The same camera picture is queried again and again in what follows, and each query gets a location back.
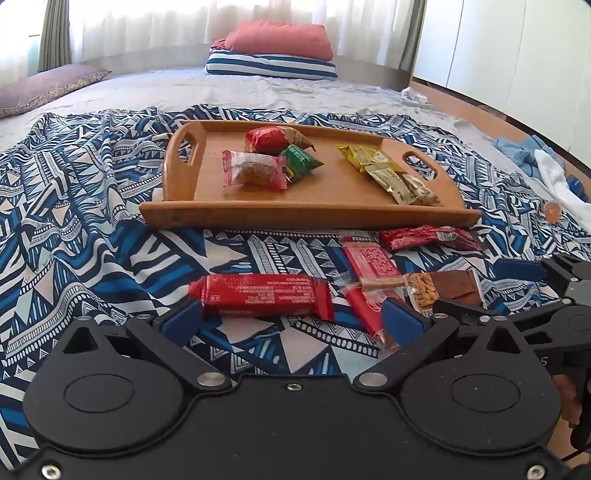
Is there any green snack packet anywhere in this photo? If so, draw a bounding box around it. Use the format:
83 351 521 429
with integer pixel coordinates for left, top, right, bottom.
279 144 324 183

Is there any white wardrobe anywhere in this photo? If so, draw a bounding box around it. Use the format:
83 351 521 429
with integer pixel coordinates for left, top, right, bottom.
411 0 591 148

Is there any wooden bed frame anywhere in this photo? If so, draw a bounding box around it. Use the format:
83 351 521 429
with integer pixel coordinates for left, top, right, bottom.
410 78 539 139

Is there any white cloth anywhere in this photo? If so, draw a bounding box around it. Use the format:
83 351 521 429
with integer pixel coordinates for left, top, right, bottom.
533 148 589 213

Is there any small pale yellow snack packet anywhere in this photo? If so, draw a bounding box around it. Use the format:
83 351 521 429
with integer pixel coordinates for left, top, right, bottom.
367 164 416 206

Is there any red round cake packet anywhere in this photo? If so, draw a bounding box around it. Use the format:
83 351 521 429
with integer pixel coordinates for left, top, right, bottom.
222 150 289 188

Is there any long red snack packet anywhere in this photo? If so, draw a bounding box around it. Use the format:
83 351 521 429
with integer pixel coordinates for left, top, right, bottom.
379 225 483 252

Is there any purple pillow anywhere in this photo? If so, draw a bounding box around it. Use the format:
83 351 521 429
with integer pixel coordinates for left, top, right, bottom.
0 64 112 118

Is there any bed with grey sheet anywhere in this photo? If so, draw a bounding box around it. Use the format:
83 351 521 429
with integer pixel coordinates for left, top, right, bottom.
0 67 546 195

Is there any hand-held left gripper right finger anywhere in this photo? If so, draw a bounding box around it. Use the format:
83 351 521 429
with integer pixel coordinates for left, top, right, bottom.
351 298 528 394

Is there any grey-green curtain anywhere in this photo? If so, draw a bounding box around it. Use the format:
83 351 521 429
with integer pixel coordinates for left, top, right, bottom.
38 0 72 72
403 0 428 77

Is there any wooden tray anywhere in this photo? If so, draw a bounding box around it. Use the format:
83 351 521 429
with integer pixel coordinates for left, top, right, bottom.
139 120 482 230

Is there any blue white striped pillow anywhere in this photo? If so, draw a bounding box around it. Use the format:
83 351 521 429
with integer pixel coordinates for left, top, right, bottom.
205 48 338 80

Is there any red pillow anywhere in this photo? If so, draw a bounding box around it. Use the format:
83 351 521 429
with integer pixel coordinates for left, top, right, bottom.
211 21 334 61

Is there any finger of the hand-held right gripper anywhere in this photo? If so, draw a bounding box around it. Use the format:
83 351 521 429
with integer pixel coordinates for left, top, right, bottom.
433 298 566 324
495 256 591 296

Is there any red and gold snack packet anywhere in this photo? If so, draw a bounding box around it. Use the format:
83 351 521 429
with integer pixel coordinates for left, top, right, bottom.
245 126 317 155

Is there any cream dotted snack packet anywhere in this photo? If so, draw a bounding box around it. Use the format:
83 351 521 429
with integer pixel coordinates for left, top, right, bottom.
402 173 439 206

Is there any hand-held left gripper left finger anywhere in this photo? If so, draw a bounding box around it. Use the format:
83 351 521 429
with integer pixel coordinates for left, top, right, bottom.
61 299 232 394

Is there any large yellow snack packet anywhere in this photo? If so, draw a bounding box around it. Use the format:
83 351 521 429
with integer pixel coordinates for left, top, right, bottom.
335 144 389 174

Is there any white sheer curtain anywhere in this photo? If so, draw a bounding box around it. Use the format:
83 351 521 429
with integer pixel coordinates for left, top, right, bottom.
0 0 416 77

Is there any person's right hand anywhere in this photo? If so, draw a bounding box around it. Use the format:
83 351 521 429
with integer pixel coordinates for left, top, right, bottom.
555 373 581 423

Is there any red clear-window snack packet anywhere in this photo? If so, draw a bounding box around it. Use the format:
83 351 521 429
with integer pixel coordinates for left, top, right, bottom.
344 274 416 352

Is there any light blue cloth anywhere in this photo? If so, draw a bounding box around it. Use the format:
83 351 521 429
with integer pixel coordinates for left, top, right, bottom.
492 136 589 199

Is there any red snack bar packet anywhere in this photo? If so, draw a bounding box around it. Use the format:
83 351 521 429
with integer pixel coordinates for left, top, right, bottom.
188 273 335 321

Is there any blue patterned blanket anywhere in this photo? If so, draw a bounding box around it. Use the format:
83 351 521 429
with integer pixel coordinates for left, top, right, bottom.
0 104 591 467

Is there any brown snack packet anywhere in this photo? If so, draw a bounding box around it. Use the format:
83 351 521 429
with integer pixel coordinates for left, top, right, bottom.
404 270 485 312

